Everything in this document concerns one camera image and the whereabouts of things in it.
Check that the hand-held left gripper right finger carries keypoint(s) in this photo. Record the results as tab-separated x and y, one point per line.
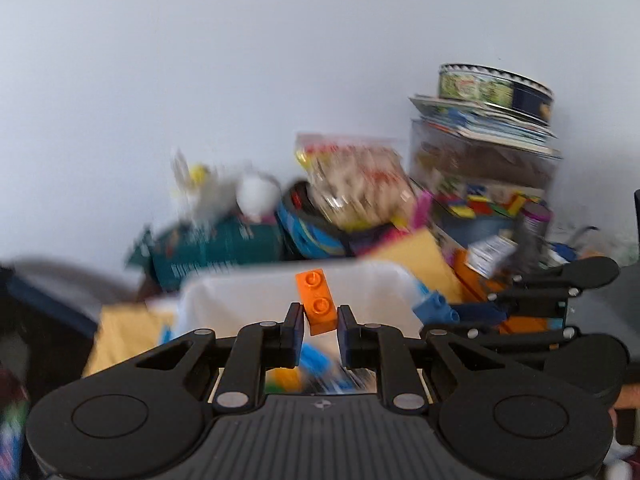
345	337

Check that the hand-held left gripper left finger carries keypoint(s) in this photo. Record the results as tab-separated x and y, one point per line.
297	332

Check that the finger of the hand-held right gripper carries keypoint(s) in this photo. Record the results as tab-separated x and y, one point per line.
525	341
550	280

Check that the orange toy brick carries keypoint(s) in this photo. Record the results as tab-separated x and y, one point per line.
317	305

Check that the pile of toy building blocks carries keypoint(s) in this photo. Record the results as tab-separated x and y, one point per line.
310	375

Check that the white plastic storage bin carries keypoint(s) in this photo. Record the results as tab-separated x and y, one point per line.
225	305

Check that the small light blue toy brick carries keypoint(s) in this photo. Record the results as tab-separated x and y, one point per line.
435	306

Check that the person's right forearm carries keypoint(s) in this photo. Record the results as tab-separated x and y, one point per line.
627	402

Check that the grey can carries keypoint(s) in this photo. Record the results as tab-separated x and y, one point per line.
535	227

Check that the white labelled box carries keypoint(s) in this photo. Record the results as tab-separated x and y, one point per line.
492	255

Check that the orange box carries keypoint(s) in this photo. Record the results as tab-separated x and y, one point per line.
475	277

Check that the blue black bag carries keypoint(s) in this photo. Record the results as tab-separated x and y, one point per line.
310	232

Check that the clear toy storage box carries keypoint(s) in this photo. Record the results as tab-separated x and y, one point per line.
480	195

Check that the teal cardboard box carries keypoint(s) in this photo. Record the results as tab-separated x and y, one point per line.
215	255

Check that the clear snack bag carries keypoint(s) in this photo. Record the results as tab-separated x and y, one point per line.
355	180

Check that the white plastic bag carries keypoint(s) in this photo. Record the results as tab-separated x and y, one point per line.
220	190

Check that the stack of books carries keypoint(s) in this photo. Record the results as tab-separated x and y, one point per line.
485	122

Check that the yellow cloth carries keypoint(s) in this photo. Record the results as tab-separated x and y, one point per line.
125	335

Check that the round printed tin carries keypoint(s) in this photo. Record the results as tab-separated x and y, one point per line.
495	87

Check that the dark blue mesh playpen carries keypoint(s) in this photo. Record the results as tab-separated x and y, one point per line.
45	295

